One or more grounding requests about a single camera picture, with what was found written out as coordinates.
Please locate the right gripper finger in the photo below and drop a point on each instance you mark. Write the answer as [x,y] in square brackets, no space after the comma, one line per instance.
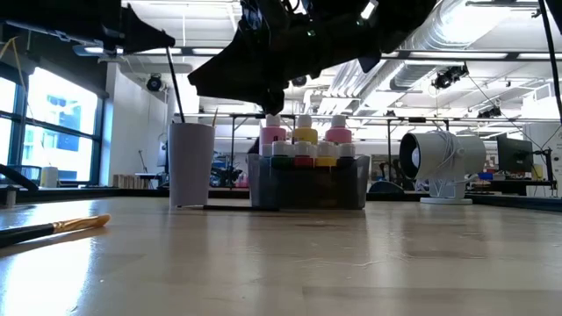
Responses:
[250,66]
[273,103]

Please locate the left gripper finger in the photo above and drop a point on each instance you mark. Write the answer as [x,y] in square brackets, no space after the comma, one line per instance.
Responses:
[140,33]

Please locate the large pink paint bottle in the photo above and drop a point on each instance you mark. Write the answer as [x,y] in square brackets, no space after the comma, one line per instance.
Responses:
[338,131]
[272,131]

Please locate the large yellow paint bottle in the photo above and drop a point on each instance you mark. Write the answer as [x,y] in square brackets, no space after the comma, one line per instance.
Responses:
[305,131]

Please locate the grey-blue paint bottle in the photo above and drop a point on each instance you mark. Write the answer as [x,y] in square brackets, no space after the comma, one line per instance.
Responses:
[265,150]

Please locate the small black-tip paintbrush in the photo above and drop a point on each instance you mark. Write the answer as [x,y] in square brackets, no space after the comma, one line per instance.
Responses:
[176,88]

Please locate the black background robot arm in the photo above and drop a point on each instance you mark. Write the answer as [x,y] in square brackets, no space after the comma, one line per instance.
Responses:
[224,169]

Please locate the dark-framed window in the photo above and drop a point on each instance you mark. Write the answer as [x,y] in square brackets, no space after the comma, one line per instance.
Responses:
[61,109]

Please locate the white cup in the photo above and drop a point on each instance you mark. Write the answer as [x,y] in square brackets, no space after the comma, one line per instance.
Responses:
[191,167]

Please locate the black ceiling-mounted device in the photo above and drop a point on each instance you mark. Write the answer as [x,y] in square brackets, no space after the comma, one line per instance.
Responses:
[489,112]
[448,76]

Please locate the black chair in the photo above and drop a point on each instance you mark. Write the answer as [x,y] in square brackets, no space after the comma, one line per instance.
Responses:
[386,188]

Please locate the wooden slat crate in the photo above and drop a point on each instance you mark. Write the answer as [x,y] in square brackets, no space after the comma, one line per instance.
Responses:
[129,181]

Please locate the white canister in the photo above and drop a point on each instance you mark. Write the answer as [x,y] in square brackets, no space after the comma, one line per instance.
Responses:
[49,177]

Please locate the white cylindrical desk fan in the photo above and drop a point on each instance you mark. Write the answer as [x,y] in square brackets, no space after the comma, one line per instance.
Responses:
[465,153]

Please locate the black computer monitor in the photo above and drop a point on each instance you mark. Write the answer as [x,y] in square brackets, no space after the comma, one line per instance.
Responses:
[513,153]

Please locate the small black overhead camera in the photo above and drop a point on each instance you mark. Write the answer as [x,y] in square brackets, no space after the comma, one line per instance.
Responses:
[153,83]
[300,81]

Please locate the silver ceiling air duct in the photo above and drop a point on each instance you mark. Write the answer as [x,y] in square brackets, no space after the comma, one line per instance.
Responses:
[439,26]

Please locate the overhead frame bar with lights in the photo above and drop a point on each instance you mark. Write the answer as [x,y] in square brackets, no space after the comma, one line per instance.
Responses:
[439,55]

